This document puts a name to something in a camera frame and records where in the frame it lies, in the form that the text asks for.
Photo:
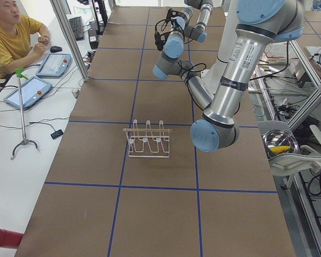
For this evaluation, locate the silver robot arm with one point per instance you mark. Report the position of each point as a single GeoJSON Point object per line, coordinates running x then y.
{"type": "Point", "coordinates": [197, 32]}
{"type": "Point", "coordinates": [259, 24]}

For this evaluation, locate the small black phone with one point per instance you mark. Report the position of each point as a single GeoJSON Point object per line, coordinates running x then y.
{"type": "Point", "coordinates": [56, 134]}

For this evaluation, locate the steel bowl with corn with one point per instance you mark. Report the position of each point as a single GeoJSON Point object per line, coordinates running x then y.
{"type": "Point", "coordinates": [278, 142]}

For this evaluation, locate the far blue teach pendant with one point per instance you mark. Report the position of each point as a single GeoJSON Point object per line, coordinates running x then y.
{"type": "Point", "coordinates": [54, 65]}

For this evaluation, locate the blue teach pendant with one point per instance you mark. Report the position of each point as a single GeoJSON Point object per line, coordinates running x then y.
{"type": "Point", "coordinates": [54, 65]}
{"type": "Point", "coordinates": [32, 90]}

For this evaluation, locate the black computer mouse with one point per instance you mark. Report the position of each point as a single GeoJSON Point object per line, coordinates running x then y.
{"type": "Point", "coordinates": [55, 49]}

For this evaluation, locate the black keyboard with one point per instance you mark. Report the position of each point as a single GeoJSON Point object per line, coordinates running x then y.
{"type": "Point", "coordinates": [77, 28]}

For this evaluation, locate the near blue teach pendant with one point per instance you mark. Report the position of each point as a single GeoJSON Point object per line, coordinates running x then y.
{"type": "Point", "coordinates": [32, 90]}

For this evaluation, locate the metal reacher grabber tool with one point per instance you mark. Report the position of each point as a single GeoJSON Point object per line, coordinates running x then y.
{"type": "Point", "coordinates": [24, 141]}

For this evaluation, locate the man in yellow shirt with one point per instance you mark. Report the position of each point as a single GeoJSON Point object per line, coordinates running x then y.
{"type": "Point", "coordinates": [23, 40]}

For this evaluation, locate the red cylinder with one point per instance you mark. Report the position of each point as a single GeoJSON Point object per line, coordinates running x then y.
{"type": "Point", "coordinates": [10, 239]}

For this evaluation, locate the white wire cup holder rack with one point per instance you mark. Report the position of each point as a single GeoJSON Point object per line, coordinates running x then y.
{"type": "Point", "coordinates": [148, 142]}

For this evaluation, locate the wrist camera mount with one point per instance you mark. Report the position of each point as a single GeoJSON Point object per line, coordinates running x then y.
{"type": "Point", "coordinates": [160, 34]}

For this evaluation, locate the aluminium frame cage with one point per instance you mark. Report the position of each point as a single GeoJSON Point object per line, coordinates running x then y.
{"type": "Point", "coordinates": [69, 37]}

